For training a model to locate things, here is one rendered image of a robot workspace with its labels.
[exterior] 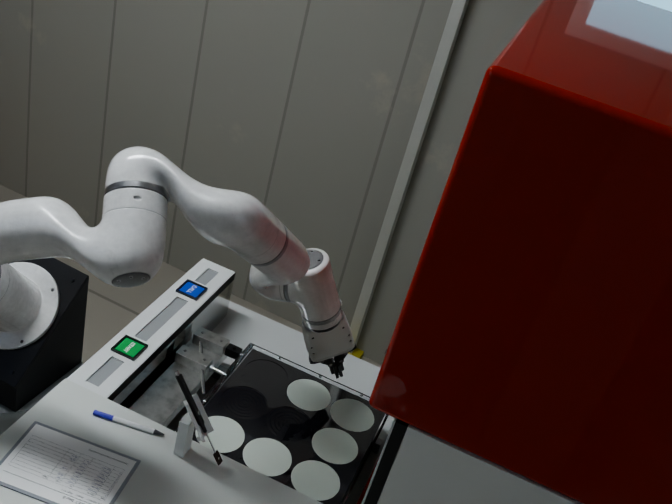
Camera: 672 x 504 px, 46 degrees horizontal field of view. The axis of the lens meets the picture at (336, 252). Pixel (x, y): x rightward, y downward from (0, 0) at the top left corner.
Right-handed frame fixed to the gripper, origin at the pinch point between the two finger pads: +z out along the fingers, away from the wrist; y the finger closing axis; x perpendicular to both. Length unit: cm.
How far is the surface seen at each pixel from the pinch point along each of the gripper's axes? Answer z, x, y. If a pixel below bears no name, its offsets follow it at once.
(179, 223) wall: 67, -174, 34
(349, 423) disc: 8.3, 9.2, 1.3
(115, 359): -17.4, -6.3, 43.3
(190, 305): -10.2, -24.0, 26.8
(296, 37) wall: -9, -151, -32
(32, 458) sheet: -25, 20, 57
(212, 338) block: -3.3, -18.3, 24.4
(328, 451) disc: 5.3, 16.7, 7.7
